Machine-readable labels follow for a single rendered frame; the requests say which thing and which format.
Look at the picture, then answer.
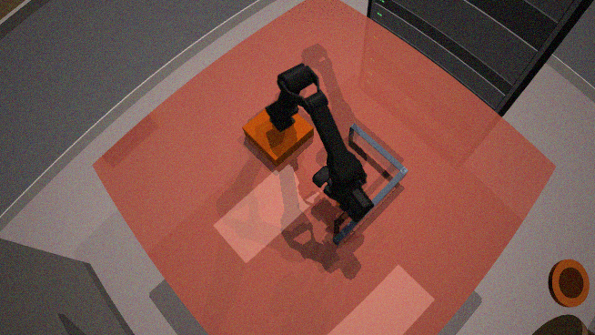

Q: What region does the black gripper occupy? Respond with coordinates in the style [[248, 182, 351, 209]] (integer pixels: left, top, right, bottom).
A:
[[312, 166, 366, 223]]

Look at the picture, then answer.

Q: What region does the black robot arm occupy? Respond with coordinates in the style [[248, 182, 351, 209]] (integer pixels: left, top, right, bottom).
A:
[[266, 63, 375, 218]]

